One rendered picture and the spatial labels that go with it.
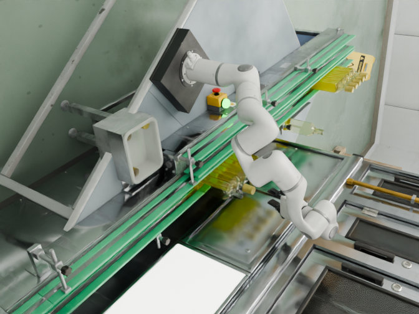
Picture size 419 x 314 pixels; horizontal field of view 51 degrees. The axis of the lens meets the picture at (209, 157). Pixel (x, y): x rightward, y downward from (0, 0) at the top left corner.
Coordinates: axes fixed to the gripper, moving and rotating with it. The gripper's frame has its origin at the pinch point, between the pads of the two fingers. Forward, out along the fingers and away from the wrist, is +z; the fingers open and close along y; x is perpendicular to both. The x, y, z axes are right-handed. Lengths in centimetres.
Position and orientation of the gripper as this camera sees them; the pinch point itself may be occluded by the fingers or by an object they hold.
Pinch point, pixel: (273, 197)
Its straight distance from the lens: 174.4
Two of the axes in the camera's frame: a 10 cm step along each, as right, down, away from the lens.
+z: -6.3, -3.6, 6.9
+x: -7.7, 3.8, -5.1
